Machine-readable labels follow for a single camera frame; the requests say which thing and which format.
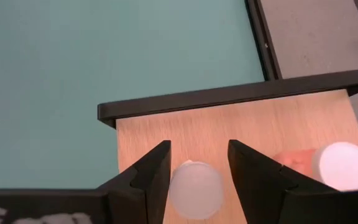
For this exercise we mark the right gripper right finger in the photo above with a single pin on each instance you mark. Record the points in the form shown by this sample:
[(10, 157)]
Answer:
[(269, 193)]

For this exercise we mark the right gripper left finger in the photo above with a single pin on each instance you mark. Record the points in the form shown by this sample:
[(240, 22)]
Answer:
[(141, 189)]

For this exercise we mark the blue pill bottle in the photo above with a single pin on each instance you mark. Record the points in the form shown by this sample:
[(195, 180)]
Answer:
[(196, 189)]

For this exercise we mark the pink pill bottle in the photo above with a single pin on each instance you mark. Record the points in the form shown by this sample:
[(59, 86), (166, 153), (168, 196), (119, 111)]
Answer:
[(343, 166)]

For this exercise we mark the wooden shelf black frame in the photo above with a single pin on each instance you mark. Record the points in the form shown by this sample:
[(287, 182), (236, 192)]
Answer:
[(228, 124)]

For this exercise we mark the black table frame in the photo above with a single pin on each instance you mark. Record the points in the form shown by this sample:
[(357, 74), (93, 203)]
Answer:
[(264, 40)]

